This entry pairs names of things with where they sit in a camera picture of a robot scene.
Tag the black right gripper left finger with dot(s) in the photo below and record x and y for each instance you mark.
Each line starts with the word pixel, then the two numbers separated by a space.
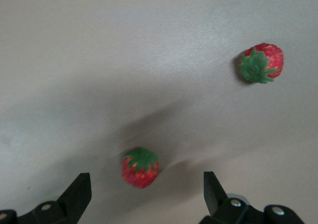
pixel 62 209

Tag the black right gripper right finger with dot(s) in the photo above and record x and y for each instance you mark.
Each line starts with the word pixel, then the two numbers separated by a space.
pixel 233 211

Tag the red strawberry star-shaped calyx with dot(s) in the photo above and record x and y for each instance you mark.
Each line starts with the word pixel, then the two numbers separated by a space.
pixel 262 62

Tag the red strawberry large green calyx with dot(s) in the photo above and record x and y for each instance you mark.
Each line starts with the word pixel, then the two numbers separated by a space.
pixel 140 169

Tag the large table cover mat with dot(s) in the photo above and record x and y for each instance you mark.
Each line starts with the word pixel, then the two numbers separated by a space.
pixel 99 60

